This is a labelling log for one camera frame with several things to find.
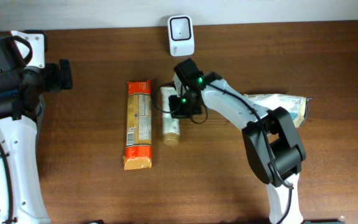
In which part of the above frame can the white barcode scanner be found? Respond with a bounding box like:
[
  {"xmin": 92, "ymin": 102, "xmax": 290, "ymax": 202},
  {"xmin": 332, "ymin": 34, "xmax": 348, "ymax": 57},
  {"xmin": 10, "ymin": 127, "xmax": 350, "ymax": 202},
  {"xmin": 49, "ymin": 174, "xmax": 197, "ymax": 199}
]
[{"xmin": 167, "ymin": 15, "xmax": 195, "ymax": 57}]

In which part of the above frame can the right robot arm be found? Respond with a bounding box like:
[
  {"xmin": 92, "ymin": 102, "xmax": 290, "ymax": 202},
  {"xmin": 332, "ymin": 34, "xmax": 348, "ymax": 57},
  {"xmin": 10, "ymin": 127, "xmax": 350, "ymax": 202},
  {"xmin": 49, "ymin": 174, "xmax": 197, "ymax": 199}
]
[{"xmin": 169, "ymin": 58, "xmax": 306, "ymax": 223}]

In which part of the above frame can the orange spaghetti package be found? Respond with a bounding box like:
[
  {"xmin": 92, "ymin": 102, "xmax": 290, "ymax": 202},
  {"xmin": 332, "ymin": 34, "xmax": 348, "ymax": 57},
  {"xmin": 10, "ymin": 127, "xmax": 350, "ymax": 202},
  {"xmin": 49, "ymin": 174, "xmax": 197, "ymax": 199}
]
[{"xmin": 123, "ymin": 80, "xmax": 152, "ymax": 170}]

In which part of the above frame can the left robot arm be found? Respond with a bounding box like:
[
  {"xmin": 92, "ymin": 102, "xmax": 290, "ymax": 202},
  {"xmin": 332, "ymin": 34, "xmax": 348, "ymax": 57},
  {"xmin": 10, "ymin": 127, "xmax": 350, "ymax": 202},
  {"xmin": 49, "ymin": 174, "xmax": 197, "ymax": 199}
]
[{"xmin": 0, "ymin": 30, "xmax": 73, "ymax": 223}]

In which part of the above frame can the yellow white snack bag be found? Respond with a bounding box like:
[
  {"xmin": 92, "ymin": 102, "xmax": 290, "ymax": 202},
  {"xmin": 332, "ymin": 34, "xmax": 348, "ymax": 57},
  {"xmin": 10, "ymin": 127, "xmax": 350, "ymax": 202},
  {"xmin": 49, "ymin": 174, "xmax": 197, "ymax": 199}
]
[{"xmin": 244, "ymin": 94, "xmax": 310, "ymax": 128}]

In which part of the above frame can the white cream tube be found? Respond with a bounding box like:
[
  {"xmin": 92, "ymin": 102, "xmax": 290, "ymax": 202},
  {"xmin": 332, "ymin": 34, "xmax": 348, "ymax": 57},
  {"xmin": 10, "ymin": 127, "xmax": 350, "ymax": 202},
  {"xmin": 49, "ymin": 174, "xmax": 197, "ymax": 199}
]
[{"xmin": 160, "ymin": 86, "xmax": 180, "ymax": 146}]

